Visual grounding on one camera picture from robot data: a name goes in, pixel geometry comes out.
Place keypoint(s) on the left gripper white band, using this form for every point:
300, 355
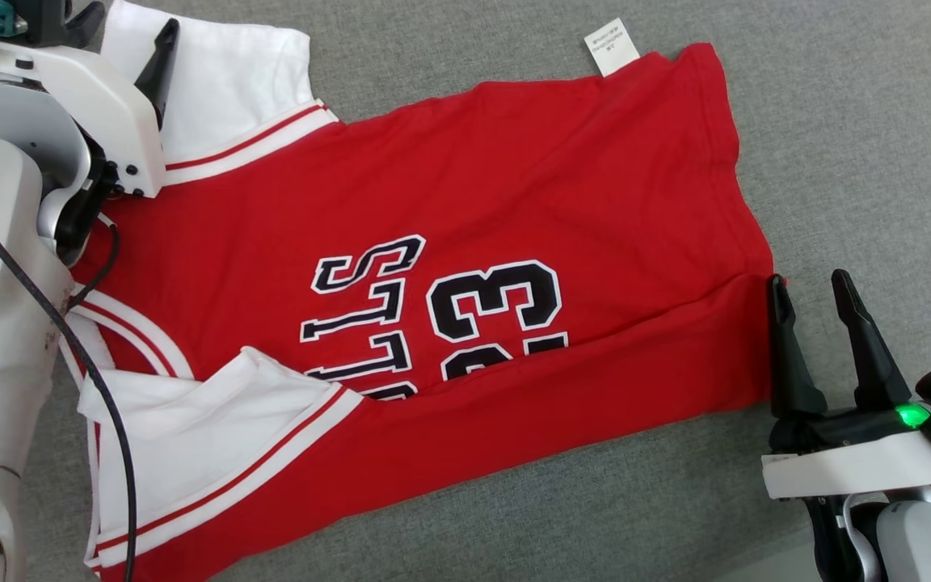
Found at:
102, 113

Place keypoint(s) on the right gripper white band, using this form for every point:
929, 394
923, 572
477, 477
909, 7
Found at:
853, 469

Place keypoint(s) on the red white number 23 jersey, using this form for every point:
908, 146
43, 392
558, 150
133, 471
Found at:
554, 178

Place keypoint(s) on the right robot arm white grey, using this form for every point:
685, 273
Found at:
910, 541

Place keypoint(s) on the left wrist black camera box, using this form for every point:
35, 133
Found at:
41, 20

